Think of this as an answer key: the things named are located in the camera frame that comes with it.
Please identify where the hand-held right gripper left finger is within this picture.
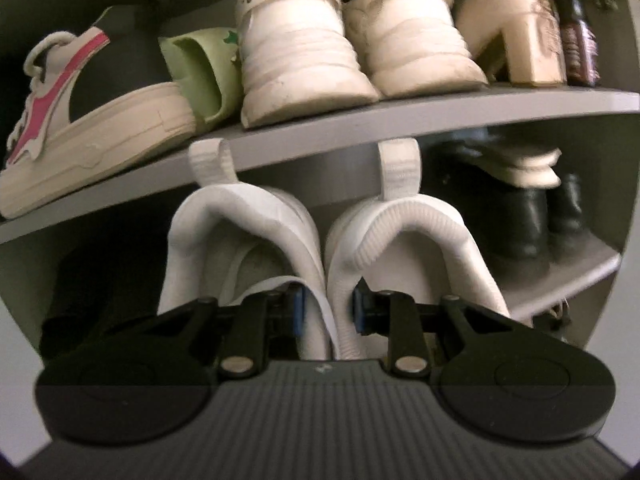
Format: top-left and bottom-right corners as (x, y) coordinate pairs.
(120, 282), (307, 381)

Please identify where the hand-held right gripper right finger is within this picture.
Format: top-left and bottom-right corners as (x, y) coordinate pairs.
(351, 284), (543, 380)

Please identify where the white sneaker with heel loop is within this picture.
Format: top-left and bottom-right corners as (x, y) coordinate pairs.
(325, 137), (512, 361)
(157, 139), (331, 361)

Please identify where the white shoe cabinet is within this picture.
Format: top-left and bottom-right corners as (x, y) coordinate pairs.
(0, 0), (640, 361)

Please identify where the black leather shoe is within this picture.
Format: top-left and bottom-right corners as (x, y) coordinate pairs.
(430, 140), (551, 261)
(547, 175), (587, 234)

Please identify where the white chunky sole shoe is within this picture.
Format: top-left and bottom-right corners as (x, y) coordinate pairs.
(480, 147), (563, 189)

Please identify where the cream chunky sneaker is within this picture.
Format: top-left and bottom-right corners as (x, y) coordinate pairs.
(342, 0), (488, 98)
(235, 0), (381, 128)

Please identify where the green slipper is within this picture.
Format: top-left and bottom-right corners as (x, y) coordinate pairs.
(159, 27), (246, 131)

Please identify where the white sneaker pink stripe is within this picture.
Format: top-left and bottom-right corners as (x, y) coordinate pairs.
(0, 5), (198, 220)

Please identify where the cream heeled boot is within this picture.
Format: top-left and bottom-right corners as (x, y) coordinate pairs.
(452, 0), (568, 86)

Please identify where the dark brown heeled boot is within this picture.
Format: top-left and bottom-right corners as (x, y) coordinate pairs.
(542, 0), (601, 86)

